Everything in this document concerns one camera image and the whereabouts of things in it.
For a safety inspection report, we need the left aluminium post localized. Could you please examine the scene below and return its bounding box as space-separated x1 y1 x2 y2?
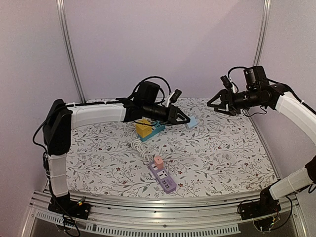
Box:
56 0 86 103

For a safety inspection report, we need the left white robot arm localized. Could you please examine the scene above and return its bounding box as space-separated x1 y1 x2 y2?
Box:
33 76 190 214

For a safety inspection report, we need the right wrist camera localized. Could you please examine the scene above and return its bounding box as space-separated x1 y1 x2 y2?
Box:
220 75 239 94

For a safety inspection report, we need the aluminium post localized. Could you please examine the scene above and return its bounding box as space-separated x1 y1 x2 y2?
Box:
56 0 86 103
242 0 272 104

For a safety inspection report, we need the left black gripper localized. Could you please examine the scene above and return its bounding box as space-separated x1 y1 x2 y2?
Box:
144 102 191 126

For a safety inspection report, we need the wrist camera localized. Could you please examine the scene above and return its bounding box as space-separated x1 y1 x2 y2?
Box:
164 89 182 107
220 75 239 94

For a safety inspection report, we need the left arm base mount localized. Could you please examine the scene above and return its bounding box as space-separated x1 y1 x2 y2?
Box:
48 197 91 220

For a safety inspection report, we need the purple power strip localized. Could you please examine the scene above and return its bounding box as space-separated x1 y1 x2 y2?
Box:
149 162 177 194

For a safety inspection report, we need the teal power strip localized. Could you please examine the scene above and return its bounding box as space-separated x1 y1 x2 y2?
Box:
138 123 165 142

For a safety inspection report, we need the right aluminium post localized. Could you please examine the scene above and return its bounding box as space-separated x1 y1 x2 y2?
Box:
242 0 272 104

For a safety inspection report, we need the pink plug adapter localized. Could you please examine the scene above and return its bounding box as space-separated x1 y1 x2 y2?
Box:
154 156 163 169

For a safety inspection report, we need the yellow cube socket adapter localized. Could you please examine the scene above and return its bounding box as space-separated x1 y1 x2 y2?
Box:
135 119 153 138

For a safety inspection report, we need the purple strip white cord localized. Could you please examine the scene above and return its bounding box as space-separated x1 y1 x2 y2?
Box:
129 138 154 162

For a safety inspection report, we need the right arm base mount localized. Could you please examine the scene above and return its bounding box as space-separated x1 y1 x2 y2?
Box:
237 195 281 220

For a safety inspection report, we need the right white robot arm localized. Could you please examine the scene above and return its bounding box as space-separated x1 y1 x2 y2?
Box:
207 66 316 215

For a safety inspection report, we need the light blue plug adapter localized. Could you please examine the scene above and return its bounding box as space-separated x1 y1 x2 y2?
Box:
186 116 198 129

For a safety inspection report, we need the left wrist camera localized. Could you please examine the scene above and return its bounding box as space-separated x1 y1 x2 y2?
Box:
164 89 182 107

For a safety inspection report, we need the aluminium front rail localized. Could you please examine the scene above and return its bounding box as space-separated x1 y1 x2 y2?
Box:
23 190 309 237

